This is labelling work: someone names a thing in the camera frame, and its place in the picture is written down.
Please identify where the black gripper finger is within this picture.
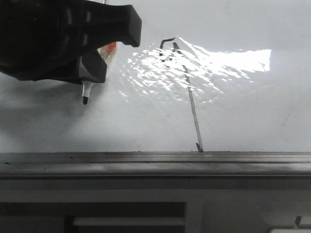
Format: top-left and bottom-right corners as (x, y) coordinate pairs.
(77, 50), (107, 84)
(92, 4), (142, 48)

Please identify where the white whiteboard marker pen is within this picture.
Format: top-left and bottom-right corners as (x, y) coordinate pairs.
(82, 81), (94, 105)

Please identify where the aluminium whiteboard tray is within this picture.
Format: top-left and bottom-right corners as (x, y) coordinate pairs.
(0, 151), (311, 178)

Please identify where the red magnet taped to marker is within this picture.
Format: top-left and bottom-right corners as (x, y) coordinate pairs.
(102, 42), (117, 60)

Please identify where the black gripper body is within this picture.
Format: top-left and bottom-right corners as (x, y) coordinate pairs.
(0, 0), (98, 82)

